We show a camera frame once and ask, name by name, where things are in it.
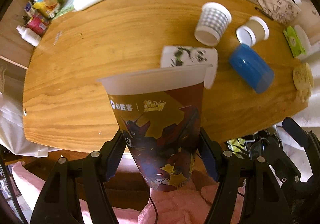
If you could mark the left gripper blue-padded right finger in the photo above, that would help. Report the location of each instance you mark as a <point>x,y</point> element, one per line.
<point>295,131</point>

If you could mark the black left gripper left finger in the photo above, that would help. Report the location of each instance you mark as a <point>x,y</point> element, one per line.
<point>58,201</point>

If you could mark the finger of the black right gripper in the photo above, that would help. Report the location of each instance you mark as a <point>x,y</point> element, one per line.
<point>264,200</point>

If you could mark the dark red printed plastic cup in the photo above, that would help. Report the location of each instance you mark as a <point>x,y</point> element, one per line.
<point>158,112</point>

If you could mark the blue plastic cup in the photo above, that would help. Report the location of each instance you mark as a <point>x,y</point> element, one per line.
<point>252,68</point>

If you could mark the brown white-rimmed paper cup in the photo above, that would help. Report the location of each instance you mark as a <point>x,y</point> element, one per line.
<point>253,31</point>

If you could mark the grey checkered paper cup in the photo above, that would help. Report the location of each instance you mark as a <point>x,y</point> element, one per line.
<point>212,24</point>

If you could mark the white panda paper cup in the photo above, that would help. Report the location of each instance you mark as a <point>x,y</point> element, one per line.
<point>175,56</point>

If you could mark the cream ceramic mug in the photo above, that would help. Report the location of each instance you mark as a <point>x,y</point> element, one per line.
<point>303,81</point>

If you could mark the white lace cloth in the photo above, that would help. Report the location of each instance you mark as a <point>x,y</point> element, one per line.
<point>12,132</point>

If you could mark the green tissue pack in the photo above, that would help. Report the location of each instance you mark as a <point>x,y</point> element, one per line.
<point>298,42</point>

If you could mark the black pen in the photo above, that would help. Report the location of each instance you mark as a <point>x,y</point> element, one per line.
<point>264,13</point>

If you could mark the patterned fabric pouch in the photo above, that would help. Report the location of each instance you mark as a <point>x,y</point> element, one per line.
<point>282,11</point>

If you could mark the white spray bottle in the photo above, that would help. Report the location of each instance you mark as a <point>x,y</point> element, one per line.
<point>28,35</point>

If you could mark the red pen holder can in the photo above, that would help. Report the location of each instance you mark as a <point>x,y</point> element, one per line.
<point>38,24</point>

